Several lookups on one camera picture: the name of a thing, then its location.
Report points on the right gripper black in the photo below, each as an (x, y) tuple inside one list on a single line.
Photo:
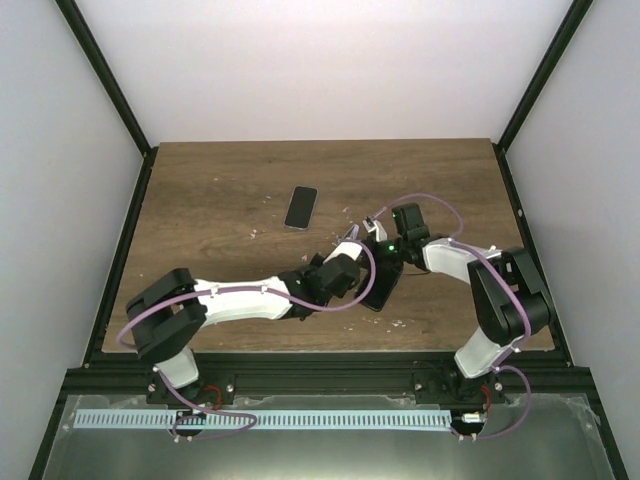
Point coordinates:
[(378, 264)]

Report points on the phone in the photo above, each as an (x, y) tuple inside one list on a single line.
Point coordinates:
[(351, 236)]

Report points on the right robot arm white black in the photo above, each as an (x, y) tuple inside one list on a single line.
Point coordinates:
[(510, 298)]

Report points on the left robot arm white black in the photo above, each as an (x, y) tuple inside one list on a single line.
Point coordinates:
[(164, 317)]

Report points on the black phone front table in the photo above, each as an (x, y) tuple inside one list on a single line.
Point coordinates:
[(386, 279)]

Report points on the black phone table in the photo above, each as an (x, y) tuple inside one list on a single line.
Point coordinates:
[(386, 279), (301, 207)]

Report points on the black phone rear table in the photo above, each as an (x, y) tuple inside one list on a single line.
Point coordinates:
[(301, 207)]

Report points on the metal sheet front panel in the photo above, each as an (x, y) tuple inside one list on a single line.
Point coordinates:
[(538, 437)]

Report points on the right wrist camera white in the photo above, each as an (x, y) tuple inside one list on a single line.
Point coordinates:
[(375, 230)]

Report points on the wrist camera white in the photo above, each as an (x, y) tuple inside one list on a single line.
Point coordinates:
[(375, 230), (351, 249)]

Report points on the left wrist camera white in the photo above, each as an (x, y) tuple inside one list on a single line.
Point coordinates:
[(351, 249)]

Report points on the right black frame post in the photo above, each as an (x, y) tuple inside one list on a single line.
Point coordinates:
[(561, 40)]

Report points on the black frame post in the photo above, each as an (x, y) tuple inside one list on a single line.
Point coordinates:
[(561, 40), (84, 36)]

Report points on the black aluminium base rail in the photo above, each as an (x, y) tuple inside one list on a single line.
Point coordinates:
[(428, 377)]

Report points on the light blue slotted cable duct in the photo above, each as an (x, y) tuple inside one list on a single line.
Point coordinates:
[(403, 420)]

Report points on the left black frame post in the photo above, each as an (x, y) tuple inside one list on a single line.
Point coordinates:
[(84, 36)]

